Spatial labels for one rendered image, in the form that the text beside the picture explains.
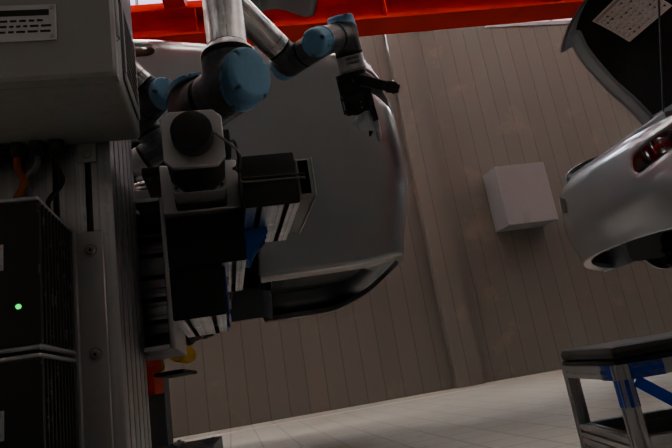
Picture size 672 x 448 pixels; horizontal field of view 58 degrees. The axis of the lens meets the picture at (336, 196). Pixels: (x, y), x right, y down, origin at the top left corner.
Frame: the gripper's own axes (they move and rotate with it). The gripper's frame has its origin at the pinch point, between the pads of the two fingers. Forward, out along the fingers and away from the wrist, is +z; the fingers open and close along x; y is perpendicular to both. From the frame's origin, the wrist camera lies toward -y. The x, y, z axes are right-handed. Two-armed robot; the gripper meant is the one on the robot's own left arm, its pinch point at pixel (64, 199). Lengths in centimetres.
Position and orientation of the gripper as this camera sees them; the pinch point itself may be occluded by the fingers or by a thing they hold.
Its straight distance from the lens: 183.3
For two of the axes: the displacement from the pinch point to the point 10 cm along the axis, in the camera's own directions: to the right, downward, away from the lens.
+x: 2.4, 5.2, 8.2
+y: 4.9, 6.6, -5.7
